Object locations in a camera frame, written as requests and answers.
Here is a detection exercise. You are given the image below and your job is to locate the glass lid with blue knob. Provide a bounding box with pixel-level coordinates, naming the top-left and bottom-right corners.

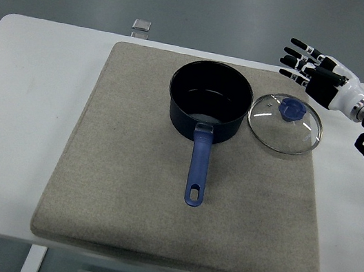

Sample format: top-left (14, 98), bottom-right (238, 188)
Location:
top-left (242, 87), bottom-right (328, 160)

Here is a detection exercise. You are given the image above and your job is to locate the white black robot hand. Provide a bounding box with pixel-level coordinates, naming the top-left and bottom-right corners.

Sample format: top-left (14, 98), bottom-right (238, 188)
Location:
top-left (272, 36), bottom-right (364, 117)

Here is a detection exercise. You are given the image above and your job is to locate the beige fabric mat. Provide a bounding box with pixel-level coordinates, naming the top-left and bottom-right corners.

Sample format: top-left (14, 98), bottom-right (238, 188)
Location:
top-left (26, 31), bottom-right (355, 272)

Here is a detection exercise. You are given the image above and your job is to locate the small silver floor plate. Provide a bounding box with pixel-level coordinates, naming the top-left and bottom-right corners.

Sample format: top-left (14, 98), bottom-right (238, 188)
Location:
top-left (131, 17), bottom-right (152, 32)

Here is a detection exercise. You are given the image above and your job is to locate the white table leg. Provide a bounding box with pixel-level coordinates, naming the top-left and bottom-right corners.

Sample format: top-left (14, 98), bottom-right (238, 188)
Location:
top-left (19, 242), bottom-right (49, 272)

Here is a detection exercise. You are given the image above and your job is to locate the dark blue saucepan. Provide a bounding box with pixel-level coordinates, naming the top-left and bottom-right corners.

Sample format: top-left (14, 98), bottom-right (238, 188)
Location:
top-left (150, 54), bottom-right (259, 214)

